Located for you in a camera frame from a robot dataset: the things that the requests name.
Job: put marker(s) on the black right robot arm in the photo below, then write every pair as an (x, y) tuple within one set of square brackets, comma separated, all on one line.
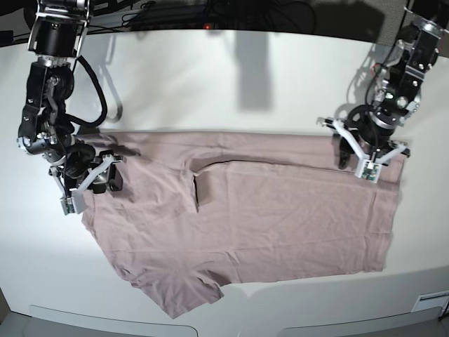
[(46, 128)]

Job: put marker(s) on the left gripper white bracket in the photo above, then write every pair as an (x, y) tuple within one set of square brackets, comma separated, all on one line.
[(370, 159)]

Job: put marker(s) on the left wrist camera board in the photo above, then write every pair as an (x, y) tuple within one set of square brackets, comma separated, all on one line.
[(368, 170)]

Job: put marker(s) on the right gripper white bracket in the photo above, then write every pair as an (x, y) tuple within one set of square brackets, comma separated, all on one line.
[(100, 175)]

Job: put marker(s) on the mauve T-shirt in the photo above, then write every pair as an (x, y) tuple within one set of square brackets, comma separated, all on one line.
[(199, 211)]

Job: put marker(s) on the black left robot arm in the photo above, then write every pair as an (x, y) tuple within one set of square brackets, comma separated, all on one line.
[(393, 94)]

